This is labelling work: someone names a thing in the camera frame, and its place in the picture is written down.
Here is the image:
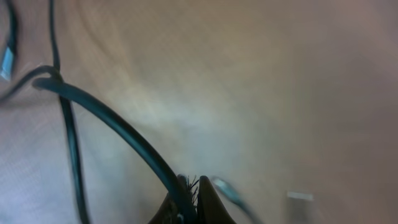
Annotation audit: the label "black usb cables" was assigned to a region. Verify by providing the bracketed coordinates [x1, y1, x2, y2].
[30, 76, 200, 224]

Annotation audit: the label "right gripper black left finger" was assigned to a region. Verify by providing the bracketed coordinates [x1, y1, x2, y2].
[149, 193, 185, 224]

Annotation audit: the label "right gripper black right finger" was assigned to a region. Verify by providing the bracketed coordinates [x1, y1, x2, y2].
[197, 175, 236, 224]

